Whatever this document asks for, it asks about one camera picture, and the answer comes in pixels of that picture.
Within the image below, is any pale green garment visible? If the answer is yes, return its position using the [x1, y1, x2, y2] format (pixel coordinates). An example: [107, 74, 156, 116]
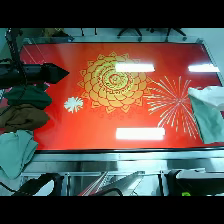
[0, 129, 40, 181]
[187, 85, 224, 145]

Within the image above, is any black chair base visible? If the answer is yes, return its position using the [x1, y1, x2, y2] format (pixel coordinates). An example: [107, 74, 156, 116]
[116, 28, 145, 38]
[146, 28, 188, 43]

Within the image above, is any dark green garment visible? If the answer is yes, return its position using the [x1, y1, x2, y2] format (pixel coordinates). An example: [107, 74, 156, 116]
[2, 83, 53, 110]

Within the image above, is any brown garment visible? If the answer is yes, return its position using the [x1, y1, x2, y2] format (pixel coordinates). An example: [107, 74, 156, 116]
[0, 103, 51, 133]

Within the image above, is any silver frame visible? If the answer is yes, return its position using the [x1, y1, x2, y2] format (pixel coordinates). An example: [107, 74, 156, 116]
[19, 35, 224, 197]

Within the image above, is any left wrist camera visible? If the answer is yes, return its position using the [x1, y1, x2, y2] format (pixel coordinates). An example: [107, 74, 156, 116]
[4, 28, 28, 84]

